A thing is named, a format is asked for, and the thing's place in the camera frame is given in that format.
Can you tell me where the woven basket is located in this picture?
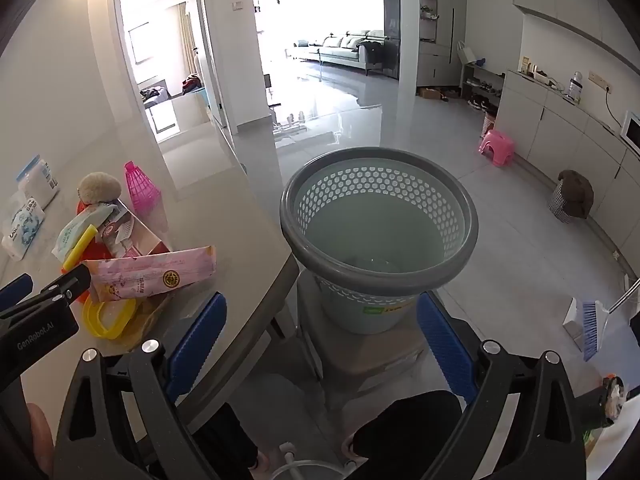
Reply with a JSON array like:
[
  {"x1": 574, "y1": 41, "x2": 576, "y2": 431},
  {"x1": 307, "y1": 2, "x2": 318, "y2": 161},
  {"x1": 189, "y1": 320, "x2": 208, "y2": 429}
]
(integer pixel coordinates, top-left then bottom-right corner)
[{"x1": 547, "y1": 180, "x2": 577, "y2": 225}]

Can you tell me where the blue broom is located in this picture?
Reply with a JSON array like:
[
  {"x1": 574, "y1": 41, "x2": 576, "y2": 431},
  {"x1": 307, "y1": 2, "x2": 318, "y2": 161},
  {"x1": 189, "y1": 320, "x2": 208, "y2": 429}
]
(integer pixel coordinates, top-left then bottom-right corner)
[{"x1": 574, "y1": 277, "x2": 640, "y2": 362}]

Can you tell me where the clear water bottle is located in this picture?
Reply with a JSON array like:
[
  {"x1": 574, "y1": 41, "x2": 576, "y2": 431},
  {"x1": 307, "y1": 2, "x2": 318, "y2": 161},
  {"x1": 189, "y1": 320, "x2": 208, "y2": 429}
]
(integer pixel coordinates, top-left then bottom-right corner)
[{"x1": 567, "y1": 71, "x2": 585, "y2": 106}]

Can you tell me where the wet wipes packet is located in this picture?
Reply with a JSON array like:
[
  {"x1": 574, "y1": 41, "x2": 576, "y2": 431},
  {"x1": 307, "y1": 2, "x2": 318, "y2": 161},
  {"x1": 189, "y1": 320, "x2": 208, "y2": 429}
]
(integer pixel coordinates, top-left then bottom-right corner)
[{"x1": 52, "y1": 202, "x2": 118, "y2": 263}]

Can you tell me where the grey perforated wastebasket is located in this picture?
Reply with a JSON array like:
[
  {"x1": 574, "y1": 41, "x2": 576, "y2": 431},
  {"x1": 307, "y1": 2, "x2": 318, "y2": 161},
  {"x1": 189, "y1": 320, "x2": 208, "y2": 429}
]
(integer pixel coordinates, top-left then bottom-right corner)
[{"x1": 279, "y1": 146, "x2": 480, "y2": 336}]

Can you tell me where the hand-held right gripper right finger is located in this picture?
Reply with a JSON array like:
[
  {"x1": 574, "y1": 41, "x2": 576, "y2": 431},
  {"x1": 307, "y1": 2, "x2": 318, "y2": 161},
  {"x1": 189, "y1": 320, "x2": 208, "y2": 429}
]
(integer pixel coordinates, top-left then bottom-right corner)
[{"x1": 416, "y1": 291, "x2": 587, "y2": 480}]

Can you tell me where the shoe rack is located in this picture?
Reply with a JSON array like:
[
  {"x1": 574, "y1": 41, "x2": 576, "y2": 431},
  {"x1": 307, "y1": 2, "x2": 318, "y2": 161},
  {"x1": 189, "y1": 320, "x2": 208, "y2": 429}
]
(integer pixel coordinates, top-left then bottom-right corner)
[{"x1": 460, "y1": 60, "x2": 506, "y2": 113}]

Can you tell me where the pink snack packet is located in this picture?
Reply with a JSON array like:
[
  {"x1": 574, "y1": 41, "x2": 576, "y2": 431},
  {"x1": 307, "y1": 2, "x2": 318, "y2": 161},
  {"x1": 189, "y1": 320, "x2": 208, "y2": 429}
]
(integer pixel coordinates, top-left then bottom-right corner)
[{"x1": 90, "y1": 245, "x2": 218, "y2": 306}]

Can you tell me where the white jar with blue lid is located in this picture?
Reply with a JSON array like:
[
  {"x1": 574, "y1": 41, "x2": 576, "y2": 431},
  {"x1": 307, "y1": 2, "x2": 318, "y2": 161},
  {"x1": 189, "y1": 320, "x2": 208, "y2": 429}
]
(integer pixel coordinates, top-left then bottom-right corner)
[{"x1": 15, "y1": 155, "x2": 61, "y2": 210}]

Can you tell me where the dark jacket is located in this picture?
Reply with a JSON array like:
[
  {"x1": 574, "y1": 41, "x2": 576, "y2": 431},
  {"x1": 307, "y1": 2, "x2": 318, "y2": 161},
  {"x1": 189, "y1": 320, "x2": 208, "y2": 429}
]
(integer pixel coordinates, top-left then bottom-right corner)
[{"x1": 357, "y1": 40, "x2": 383, "y2": 66}]

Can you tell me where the beige plastic stool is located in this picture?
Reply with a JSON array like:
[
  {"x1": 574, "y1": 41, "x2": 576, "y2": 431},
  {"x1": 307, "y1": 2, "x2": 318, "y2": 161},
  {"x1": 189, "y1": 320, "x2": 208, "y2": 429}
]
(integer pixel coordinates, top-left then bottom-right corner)
[{"x1": 295, "y1": 265, "x2": 432, "y2": 397}]

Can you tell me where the clear plastic wrapper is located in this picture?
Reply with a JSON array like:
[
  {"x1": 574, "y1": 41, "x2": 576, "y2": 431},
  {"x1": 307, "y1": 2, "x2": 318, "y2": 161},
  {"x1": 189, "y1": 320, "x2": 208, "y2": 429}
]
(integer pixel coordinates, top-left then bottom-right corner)
[{"x1": 115, "y1": 292, "x2": 176, "y2": 353}]

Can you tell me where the person's left leg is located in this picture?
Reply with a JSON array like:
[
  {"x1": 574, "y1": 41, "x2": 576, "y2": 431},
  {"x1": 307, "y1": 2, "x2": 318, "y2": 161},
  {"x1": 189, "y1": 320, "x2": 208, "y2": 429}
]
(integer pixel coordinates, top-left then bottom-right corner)
[{"x1": 195, "y1": 402, "x2": 261, "y2": 480}]

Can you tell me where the white and blue tissue pack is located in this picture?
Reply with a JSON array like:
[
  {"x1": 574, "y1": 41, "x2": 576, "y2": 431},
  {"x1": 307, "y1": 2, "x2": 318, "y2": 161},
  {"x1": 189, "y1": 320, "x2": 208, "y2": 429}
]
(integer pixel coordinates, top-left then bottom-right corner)
[{"x1": 1, "y1": 196, "x2": 46, "y2": 261}]

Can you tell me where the person's leg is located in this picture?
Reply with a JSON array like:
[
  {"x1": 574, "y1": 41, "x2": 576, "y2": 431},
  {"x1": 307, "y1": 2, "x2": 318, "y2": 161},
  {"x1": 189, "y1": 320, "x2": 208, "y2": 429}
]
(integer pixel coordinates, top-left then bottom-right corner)
[
  {"x1": 350, "y1": 390, "x2": 463, "y2": 480},
  {"x1": 195, "y1": 402, "x2": 261, "y2": 480}
]

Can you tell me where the tall white cabinet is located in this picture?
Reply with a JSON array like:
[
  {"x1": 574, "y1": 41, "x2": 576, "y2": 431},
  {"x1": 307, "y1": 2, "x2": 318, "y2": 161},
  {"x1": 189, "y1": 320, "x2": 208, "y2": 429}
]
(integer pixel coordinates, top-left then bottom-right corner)
[{"x1": 417, "y1": 0, "x2": 468, "y2": 88}]

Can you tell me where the person's left hand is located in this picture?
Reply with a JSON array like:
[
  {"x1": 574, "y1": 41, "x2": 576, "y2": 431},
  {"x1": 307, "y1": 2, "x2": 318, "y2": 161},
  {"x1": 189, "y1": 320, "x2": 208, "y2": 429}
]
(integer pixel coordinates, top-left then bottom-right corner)
[{"x1": 27, "y1": 402, "x2": 55, "y2": 476}]

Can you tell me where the beige plush ball keychain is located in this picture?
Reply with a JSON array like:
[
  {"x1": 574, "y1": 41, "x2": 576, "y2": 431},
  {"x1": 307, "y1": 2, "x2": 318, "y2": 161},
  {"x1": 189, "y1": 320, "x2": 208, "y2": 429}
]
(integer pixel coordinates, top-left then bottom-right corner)
[{"x1": 77, "y1": 172, "x2": 122, "y2": 206}]

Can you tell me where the yellow plastic stick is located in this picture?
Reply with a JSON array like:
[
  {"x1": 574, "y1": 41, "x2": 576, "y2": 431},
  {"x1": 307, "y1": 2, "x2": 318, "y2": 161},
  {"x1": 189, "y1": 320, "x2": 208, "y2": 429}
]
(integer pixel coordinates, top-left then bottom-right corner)
[{"x1": 62, "y1": 224, "x2": 98, "y2": 270}]

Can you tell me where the white dustpan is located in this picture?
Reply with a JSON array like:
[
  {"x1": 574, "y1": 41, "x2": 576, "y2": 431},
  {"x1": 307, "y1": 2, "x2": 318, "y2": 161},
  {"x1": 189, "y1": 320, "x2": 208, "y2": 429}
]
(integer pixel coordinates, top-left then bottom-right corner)
[{"x1": 562, "y1": 297, "x2": 588, "y2": 353}]

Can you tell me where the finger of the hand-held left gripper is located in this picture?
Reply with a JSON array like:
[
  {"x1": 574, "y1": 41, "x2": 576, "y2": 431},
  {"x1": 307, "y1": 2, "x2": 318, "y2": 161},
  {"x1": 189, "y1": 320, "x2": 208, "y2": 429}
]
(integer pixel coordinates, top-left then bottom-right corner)
[
  {"x1": 0, "y1": 274, "x2": 34, "y2": 313},
  {"x1": 0, "y1": 262, "x2": 94, "y2": 323}
]

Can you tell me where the dark refrigerator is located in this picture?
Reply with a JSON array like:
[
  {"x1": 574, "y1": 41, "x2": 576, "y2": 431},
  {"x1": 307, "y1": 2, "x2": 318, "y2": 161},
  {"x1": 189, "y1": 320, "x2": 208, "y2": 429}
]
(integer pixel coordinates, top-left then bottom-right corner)
[{"x1": 383, "y1": 0, "x2": 402, "y2": 81}]

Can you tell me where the person's right leg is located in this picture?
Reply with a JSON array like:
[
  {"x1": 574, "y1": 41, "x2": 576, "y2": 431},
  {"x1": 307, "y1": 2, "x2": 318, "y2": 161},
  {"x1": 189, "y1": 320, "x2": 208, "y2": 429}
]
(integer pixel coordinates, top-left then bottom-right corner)
[{"x1": 350, "y1": 390, "x2": 463, "y2": 480}]

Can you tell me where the white low cabinet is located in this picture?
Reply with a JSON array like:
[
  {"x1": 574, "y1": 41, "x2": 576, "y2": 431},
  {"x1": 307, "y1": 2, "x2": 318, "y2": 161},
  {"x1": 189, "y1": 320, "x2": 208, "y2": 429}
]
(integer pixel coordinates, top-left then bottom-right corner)
[{"x1": 495, "y1": 70, "x2": 640, "y2": 261}]

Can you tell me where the red and white toothpaste box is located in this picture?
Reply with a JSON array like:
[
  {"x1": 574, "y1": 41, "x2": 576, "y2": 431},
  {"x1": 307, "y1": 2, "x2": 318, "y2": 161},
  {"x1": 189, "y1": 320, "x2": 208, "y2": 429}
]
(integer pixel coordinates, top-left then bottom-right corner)
[{"x1": 97, "y1": 205, "x2": 173, "y2": 261}]

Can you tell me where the grey sofa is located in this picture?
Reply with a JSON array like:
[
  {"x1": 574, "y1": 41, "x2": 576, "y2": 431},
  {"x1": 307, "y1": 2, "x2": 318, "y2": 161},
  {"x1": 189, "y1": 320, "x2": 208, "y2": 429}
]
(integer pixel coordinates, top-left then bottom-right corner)
[{"x1": 292, "y1": 30, "x2": 388, "y2": 72}]

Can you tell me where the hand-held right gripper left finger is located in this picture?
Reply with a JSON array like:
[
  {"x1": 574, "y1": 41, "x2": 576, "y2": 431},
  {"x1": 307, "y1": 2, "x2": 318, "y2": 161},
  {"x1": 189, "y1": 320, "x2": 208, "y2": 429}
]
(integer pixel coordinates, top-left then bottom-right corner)
[{"x1": 52, "y1": 291, "x2": 229, "y2": 480}]

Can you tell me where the colourful packet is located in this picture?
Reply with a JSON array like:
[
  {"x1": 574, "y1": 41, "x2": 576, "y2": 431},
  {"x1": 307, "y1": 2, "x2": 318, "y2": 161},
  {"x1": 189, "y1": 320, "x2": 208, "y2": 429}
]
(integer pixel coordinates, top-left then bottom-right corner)
[{"x1": 582, "y1": 374, "x2": 627, "y2": 461}]

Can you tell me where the white microwave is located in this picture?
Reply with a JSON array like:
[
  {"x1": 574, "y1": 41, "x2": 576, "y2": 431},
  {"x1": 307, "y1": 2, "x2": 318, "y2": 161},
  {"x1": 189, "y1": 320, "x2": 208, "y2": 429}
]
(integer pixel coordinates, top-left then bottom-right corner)
[{"x1": 620, "y1": 111, "x2": 640, "y2": 150}]

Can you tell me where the black power cable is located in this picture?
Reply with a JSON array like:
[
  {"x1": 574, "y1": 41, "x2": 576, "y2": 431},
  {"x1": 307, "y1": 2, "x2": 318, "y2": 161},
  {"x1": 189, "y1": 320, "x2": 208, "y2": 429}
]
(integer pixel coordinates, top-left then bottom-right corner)
[{"x1": 604, "y1": 86, "x2": 622, "y2": 134}]

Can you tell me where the pink plastic stool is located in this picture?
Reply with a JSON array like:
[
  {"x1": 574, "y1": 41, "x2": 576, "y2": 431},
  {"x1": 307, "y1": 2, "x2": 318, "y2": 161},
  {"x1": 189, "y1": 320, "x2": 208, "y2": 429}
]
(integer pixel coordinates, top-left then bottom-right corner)
[{"x1": 477, "y1": 129, "x2": 517, "y2": 168}]

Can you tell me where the pink plastic shuttlecock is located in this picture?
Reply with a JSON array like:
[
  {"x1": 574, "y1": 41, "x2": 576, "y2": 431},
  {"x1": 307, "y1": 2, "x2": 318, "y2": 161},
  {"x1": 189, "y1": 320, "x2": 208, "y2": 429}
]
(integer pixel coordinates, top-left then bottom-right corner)
[{"x1": 124, "y1": 161, "x2": 163, "y2": 218}]

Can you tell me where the yellow plastic ring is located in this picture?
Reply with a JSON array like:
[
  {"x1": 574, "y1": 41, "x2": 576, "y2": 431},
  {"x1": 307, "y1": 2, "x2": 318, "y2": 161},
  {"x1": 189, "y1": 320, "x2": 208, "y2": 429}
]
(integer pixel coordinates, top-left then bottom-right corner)
[{"x1": 82, "y1": 292, "x2": 138, "y2": 341}]

